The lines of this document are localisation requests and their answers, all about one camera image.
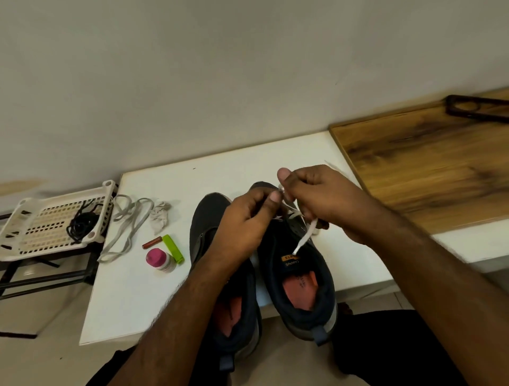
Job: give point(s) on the green marker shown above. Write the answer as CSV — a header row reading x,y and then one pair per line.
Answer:
x,y
173,249

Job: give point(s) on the dark sneaker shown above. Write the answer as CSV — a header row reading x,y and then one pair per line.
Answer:
x,y
231,318
302,294

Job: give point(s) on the white perforated plastic tray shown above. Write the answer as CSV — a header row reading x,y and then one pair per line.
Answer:
x,y
44,227

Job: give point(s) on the person's left hand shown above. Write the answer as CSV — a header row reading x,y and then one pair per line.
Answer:
x,y
238,231

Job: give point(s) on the small red stick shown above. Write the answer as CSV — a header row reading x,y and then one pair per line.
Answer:
x,y
152,242

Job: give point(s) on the grey shoelaces bundle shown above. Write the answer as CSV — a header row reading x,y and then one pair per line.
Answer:
x,y
135,223

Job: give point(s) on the wooden board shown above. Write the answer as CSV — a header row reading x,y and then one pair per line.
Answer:
x,y
433,159

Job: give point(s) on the person's right forearm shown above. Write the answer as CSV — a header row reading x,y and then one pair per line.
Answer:
x,y
445,302

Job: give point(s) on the pink capped white bottle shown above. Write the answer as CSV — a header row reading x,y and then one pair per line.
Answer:
x,y
157,258

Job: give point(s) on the person's left forearm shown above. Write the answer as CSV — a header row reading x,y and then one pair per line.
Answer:
x,y
175,330

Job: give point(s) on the black metal rack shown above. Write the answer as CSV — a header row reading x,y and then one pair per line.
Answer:
x,y
40,277

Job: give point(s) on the person's right hand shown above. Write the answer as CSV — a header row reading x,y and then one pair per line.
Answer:
x,y
334,199

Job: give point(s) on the black shoelace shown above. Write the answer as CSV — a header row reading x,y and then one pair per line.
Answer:
x,y
79,227
94,209

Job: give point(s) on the grey shoelace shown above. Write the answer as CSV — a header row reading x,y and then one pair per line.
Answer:
x,y
302,237

